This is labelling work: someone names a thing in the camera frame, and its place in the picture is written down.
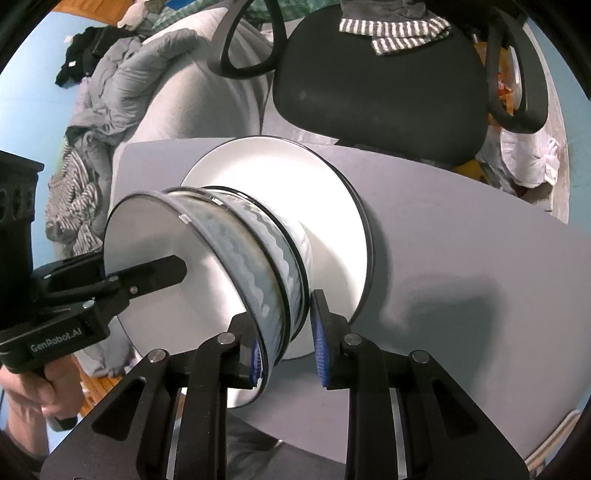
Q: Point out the black clothes heap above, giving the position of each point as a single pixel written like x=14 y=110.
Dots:
x=87 y=50

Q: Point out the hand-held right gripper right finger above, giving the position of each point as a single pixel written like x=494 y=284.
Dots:
x=319 y=341

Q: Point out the person's grey pants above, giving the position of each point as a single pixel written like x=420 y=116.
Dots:
x=258 y=447

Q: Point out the black office chair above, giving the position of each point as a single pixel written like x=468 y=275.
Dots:
x=369 y=92

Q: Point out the dark grey striped-cuff garment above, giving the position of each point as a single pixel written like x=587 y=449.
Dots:
x=397 y=30

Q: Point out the person's left hand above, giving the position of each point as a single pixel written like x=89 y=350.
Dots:
x=23 y=406

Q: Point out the orange plastic item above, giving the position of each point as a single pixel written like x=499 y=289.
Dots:
x=505 y=92

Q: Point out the pale grey bed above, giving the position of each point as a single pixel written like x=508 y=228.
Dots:
x=198 y=106

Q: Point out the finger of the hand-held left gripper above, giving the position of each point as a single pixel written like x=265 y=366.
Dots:
x=69 y=267
x=152 y=274

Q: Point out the grey puffer jacket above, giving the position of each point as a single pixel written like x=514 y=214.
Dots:
x=134 y=78

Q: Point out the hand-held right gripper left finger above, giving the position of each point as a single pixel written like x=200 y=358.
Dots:
x=244 y=360

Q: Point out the white plastic bag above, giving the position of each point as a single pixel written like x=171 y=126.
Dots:
x=526 y=157

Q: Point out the grey striped cloth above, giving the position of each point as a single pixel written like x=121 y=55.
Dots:
x=74 y=203

